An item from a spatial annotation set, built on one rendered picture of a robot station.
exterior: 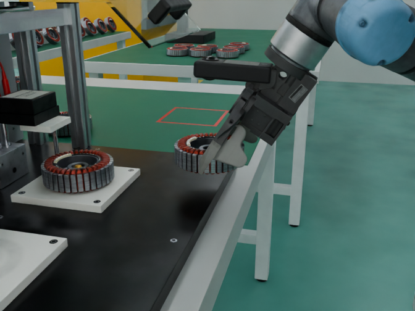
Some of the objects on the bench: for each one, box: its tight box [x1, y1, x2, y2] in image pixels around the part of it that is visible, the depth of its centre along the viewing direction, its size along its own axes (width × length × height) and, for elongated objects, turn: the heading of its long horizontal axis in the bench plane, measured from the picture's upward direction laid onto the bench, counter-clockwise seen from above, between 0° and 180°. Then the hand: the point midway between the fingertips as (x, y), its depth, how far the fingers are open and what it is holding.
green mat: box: [22, 83, 261, 165], centre depth 129 cm, size 94×61×1 cm, turn 76°
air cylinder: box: [0, 141, 29, 189], centre depth 78 cm, size 5×8×6 cm
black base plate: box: [0, 139, 235, 311], centre depth 65 cm, size 47×64×2 cm
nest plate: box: [10, 166, 140, 213], centre depth 75 cm, size 15×15×1 cm
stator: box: [41, 149, 114, 193], centre depth 74 cm, size 11×11×4 cm
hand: (207, 155), depth 75 cm, fingers closed on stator, 13 cm apart
